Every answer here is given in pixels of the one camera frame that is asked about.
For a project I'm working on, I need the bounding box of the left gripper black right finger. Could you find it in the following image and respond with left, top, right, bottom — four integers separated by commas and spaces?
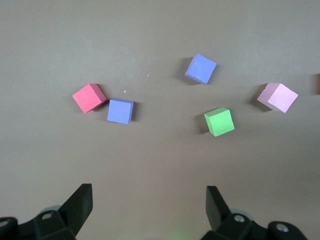
199, 185, 253, 240

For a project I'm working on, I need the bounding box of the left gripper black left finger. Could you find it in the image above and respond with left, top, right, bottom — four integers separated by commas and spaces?
32, 183, 94, 240

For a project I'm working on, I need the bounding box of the green foam cube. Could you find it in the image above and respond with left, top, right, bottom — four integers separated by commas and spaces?
203, 107, 236, 137

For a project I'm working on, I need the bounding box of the pink foam cube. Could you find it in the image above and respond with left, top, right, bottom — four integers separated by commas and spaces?
256, 82, 299, 114

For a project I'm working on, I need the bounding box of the purple foam cube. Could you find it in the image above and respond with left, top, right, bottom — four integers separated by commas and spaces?
106, 97, 135, 125
184, 53, 218, 85

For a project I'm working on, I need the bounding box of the orange foam cube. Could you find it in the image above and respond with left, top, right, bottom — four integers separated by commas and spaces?
310, 73, 320, 96

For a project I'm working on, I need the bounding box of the red foam cube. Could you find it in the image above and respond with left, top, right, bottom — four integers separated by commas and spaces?
71, 83, 108, 114

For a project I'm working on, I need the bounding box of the brown table mat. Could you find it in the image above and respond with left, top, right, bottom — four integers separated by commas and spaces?
0, 0, 320, 240

